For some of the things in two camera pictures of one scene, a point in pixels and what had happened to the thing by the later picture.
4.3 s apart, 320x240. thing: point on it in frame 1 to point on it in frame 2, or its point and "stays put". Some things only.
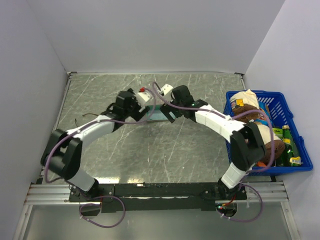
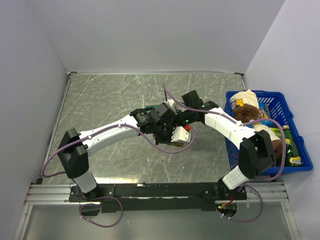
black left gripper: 137,114 to 168,140
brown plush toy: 246,118 stays put
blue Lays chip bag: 262,119 stays put
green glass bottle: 291,149 stays put
